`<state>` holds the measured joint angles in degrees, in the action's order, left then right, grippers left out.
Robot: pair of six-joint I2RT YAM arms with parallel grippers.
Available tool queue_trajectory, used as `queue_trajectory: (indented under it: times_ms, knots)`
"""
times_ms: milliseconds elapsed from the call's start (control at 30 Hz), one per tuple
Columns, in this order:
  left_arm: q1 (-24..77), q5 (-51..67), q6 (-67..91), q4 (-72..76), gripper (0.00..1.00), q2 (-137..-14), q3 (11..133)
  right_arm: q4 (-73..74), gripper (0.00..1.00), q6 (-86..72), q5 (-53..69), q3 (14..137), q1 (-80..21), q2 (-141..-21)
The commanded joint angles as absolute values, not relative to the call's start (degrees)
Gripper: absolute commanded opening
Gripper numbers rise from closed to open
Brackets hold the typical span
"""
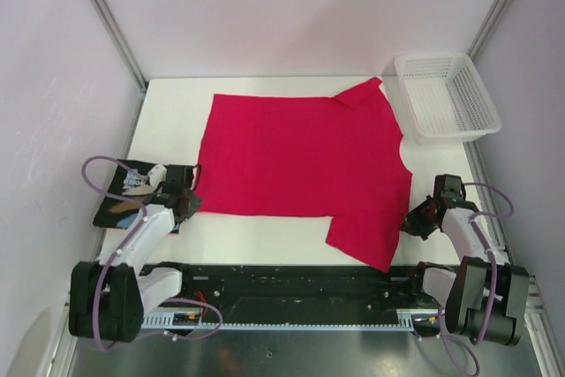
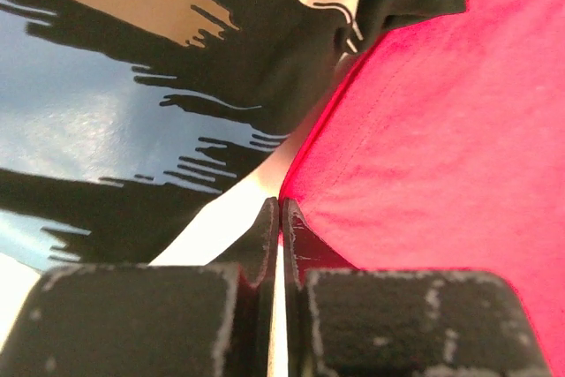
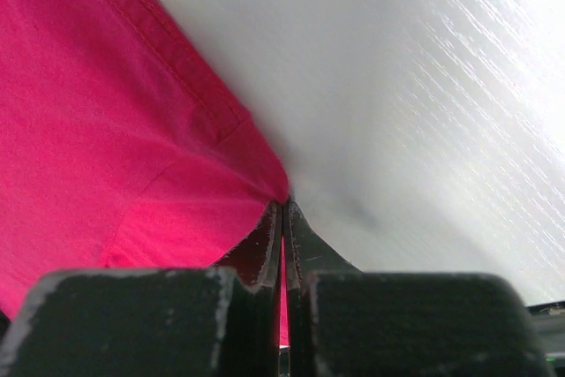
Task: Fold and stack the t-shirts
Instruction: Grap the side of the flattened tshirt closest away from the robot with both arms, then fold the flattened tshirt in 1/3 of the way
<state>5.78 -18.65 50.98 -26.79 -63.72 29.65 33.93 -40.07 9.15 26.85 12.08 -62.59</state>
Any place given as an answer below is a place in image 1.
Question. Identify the white plastic basket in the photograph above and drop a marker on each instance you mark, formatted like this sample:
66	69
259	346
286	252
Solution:
445	97

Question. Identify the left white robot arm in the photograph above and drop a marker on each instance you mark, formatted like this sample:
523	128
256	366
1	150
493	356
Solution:
110	296

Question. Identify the folded black printed t-shirt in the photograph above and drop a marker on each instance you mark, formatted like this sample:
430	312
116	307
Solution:
127	192

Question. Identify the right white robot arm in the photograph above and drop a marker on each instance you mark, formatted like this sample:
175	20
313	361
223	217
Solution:
484	298

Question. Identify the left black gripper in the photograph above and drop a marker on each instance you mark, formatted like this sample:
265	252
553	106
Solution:
194	206

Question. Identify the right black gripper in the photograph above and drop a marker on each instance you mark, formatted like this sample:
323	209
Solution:
413	226

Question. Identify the aluminium corner post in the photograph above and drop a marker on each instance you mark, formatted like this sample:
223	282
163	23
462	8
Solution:
123	47
492	20

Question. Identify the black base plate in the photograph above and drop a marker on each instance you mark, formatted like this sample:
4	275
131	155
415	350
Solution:
224	285

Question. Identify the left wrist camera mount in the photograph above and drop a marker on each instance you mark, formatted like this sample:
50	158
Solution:
157	175

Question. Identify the left aluminium corner post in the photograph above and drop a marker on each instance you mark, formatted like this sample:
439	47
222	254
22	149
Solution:
123	47

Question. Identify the red t-shirt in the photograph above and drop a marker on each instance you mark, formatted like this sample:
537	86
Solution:
336	157

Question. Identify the slotted cable duct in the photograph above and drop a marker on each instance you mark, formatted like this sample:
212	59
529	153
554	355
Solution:
183	320

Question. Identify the right aluminium corner post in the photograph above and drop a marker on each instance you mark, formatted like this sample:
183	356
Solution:
492	20

